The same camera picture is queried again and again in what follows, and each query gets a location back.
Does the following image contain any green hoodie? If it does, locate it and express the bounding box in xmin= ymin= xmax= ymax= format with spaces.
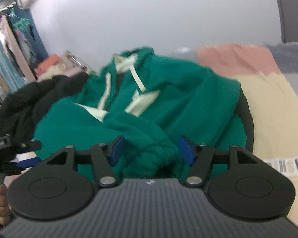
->
xmin=34 ymin=47 xmax=247 ymax=179

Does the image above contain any hanging clothes rack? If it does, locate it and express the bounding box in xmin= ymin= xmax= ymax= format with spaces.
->
xmin=0 ymin=4 xmax=48 ymax=104

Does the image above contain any left hand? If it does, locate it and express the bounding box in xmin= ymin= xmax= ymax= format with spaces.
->
xmin=0 ymin=184 xmax=11 ymax=226

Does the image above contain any black puffer jacket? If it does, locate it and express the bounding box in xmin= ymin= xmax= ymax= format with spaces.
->
xmin=0 ymin=72 xmax=89 ymax=143

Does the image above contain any cream folded blanket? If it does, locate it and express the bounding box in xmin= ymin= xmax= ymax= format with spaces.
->
xmin=38 ymin=63 xmax=74 ymax=82

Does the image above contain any orange box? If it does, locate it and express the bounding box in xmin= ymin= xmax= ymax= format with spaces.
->
xmin=35 ymin=54 xmax=60 ymax=76

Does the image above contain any patchwork bed quilt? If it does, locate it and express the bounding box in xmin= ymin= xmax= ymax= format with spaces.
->
xmin=173 ymin=43 xmax=298 ymax=225

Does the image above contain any green clip hanger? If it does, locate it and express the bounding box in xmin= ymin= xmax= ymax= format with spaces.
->
xmin=10 ymin=8 xmax=30 ymax=31

